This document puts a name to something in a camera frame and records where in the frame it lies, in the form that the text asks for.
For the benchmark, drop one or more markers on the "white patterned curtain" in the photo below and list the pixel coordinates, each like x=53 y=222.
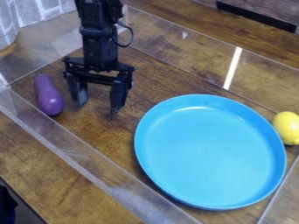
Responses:
x=19 y=13

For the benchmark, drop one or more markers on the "blue plastic tray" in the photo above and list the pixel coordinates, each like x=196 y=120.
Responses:
x=210 y=151

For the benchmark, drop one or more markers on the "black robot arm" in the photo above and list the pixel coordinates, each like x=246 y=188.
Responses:
x=101 y=14

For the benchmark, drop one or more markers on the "purple toy eggplant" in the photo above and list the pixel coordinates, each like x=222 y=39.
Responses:
x=50 y=99

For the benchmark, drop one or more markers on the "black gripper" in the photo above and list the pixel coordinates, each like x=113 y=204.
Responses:
x=100 y=67

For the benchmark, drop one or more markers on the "yellow toy lemon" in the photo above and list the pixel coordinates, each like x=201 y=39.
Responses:
x=286 y=123

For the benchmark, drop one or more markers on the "dark wooden board background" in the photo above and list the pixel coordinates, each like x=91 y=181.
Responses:
x=278 y=13

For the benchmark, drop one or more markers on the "clear acrylic enclosure wall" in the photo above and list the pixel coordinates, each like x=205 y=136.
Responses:
x=71 y=164

